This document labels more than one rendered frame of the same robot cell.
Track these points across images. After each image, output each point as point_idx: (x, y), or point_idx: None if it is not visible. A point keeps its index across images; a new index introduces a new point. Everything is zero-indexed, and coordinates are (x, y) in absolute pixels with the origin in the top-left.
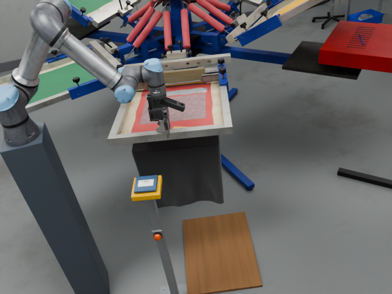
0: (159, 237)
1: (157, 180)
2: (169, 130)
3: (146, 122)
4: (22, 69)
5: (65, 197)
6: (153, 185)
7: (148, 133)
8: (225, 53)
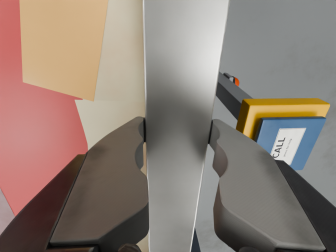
0: (238, 80)
1: (284, 117)
2: (221, 136)
3: (2, 217)
4: None
5: (198, 243)
6: (304, 128)
7: (174, 232)
8: None
